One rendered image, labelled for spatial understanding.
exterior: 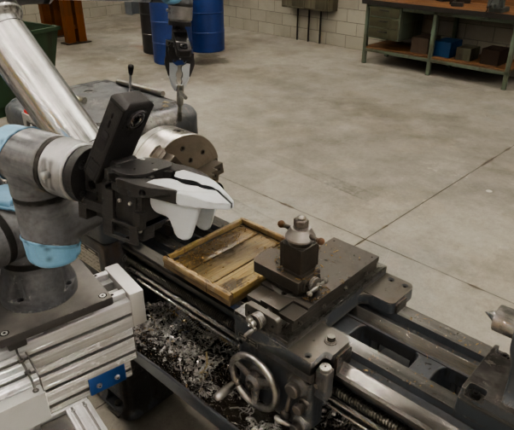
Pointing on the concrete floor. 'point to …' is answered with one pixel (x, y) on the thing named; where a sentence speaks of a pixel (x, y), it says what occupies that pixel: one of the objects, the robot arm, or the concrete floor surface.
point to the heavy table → (63, 13)
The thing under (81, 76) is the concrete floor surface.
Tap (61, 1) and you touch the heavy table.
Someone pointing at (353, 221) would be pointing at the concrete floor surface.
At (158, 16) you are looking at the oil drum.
